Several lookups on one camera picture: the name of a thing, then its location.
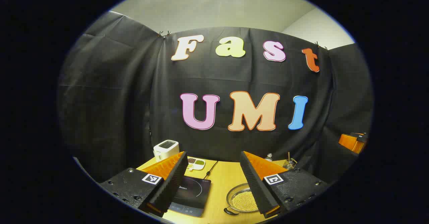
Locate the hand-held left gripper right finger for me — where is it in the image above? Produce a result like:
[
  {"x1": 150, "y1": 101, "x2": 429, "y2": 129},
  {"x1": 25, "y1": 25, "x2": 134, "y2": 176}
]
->
[{"x1": 240, "y1": 151, "x2": 330, "y2": 219}]

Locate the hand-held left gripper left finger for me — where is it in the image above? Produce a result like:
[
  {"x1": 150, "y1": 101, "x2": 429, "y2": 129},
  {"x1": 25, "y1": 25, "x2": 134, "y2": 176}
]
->
[{"x1": 100, "y1": 151, "x2": 189, "y2": 218}]

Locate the pile of yellow soybeans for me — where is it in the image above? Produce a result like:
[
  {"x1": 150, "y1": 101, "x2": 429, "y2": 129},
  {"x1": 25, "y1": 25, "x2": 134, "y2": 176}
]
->
[{"x1": 231, "y1": 191, "x2": 258, "y2": 213}]

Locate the steel pot with black handles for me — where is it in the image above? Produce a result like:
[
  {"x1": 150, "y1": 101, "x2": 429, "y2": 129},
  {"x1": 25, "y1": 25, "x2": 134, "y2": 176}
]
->
[{"x1": 224, "y1": 183, "x2": 268, "y2": 216}]

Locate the black induction cooktop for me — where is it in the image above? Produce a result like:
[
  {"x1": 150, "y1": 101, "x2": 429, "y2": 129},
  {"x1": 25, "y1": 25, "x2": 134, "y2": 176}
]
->
[{"x1": 168, "y1": 175, "x2": 211, "y2": 217}]

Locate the white divided bean dish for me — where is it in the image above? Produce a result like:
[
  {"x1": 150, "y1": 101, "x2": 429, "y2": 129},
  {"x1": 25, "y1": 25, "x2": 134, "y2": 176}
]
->
[{"x1": 186, "y1": 157, "x2": 206, "y2": 171}]

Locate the white toaster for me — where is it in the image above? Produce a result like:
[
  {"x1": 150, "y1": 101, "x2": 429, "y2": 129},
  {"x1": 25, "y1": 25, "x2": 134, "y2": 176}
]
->
[{"x1": 153, "y1": 140, "x2": 180, "y2": 162}]

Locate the black backdrop cloth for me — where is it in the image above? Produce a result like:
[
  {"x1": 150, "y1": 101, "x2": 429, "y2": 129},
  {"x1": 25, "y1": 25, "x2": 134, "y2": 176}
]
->
[{"x1": 58, "y1": 10, "x2": 374, "y2": 184}]

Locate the black power cable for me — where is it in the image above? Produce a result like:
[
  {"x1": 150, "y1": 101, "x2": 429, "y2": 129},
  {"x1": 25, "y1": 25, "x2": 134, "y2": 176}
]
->
[{"x1": 203, "y1": 160, "x2": 219, "y2": 180}]

